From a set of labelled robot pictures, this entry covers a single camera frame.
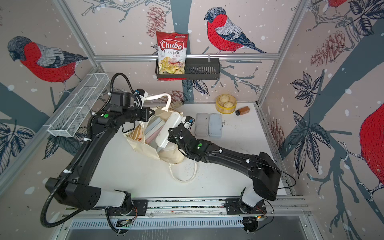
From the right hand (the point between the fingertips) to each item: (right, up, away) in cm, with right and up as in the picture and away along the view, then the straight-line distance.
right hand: (170, 129), depth 75 cm
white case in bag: (-13, +2, +17) cm, 22 cm away
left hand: (-7, +11, -2) cm, 13 cm away
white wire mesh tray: (-50, +13, +3) cm, 52 cm away
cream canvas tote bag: (-2, -16, +16) cm, 23 cm away
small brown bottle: (+50, +11, +38) cm, 64 cm away
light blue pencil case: (+27, 0, +29) cm, 39 cm away
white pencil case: (-5, -5, +3) cm, 8 cm away
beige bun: (+36, +21, +41) cm, 58 cm away
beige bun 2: (+38, +16, +39) cm, 57 cm away
